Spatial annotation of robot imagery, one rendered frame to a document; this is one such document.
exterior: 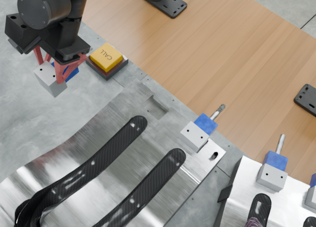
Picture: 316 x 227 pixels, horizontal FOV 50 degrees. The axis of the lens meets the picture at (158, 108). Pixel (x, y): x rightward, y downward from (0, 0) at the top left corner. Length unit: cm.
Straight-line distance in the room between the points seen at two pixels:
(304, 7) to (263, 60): 147
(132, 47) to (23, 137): 37
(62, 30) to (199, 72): 43
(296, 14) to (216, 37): 141
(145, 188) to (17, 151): 32
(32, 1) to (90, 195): 35
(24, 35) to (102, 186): 31
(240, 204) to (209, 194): 8
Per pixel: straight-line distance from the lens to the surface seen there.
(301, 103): 94
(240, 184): 74
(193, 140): 68
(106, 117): 73
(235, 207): 73
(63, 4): 57
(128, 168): 69
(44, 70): 72
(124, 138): 71
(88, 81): 88
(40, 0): 54
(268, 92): 93
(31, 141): 83
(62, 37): 62
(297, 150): 89
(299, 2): 244
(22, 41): 58
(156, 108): 77
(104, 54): 88
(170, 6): 103
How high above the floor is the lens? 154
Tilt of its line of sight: 63 degrees down
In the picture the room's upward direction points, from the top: 9 degrees clockwise
